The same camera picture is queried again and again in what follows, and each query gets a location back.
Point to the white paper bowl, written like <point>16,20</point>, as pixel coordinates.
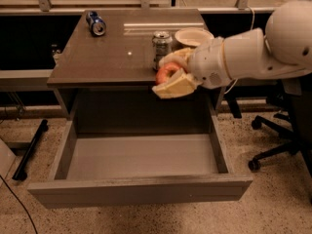
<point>193,37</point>

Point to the metal window railing frame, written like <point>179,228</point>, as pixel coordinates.
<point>146,0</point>

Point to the red apple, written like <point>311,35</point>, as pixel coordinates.
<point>166,72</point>

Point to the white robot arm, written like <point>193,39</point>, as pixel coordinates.
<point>281,50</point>

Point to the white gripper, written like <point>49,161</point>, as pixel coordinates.
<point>207,63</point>

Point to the blue soda can lying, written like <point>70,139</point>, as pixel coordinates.
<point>95,23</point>

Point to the grey open drawer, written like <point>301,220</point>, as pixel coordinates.
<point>127,147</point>

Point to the grey cabinet counter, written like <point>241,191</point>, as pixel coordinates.
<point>110,77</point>

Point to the green silver upright can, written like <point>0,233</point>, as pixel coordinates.
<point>162,45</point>

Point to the black office chair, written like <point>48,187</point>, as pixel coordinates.
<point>294,96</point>

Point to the black bar on floor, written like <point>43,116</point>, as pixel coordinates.
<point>20,173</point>

